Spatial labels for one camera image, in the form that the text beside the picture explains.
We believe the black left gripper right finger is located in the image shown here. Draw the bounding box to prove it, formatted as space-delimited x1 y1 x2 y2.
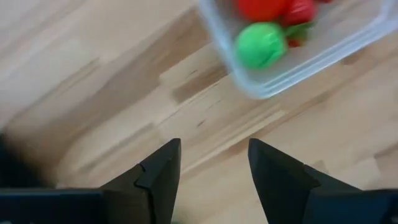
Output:
248 138 362 224

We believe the clear plastic tupperware container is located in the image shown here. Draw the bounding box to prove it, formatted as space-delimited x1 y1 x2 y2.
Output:
198 0 398 100

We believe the bright green toy vegetable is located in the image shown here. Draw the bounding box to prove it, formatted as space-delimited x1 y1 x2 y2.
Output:
234 22 289 71

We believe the red toy cherry with stem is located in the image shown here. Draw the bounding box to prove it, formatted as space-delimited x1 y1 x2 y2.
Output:
287 37 302 49

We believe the red toy strawberry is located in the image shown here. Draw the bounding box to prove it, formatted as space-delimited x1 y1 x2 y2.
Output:
281 0 318 40

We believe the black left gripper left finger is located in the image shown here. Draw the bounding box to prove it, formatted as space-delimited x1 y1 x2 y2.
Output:
99 138 182 224

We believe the red toy tomato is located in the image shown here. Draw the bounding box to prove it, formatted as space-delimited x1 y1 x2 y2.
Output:
238 0 289 22

